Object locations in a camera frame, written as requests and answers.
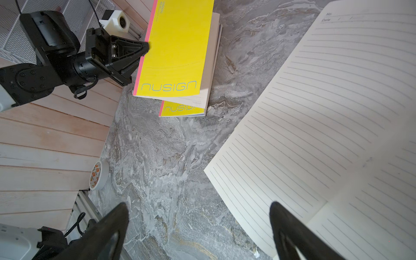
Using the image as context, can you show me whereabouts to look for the white wire mesh shelf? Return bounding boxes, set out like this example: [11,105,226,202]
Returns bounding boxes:
[1,1,115,64]

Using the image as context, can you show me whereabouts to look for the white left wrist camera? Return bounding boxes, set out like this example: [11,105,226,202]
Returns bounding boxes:
[99,10,130,37]

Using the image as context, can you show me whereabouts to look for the yellow cover notebook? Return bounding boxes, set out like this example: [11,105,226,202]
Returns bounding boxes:
[159,25,222,117]

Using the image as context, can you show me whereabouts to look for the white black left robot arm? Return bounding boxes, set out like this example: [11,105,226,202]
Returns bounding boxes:
[1,11,150,111]

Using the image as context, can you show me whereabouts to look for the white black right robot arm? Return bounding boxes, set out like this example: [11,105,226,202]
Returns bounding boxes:
[1,201,342,260]

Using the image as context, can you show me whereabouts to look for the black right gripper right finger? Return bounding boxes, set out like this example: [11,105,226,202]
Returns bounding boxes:
[269,201,343,260]

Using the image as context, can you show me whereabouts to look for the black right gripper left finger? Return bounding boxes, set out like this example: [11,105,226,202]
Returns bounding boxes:
[55,203,129,260]

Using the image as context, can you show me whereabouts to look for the open white lined notebook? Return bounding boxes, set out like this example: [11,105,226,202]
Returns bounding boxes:
[205,1,416,260]

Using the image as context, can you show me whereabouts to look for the white tape roll on table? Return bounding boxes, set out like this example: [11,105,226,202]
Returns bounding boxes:
[89,160,109,191]

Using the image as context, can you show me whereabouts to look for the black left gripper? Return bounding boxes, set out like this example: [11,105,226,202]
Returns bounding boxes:
[73,28,150,86]

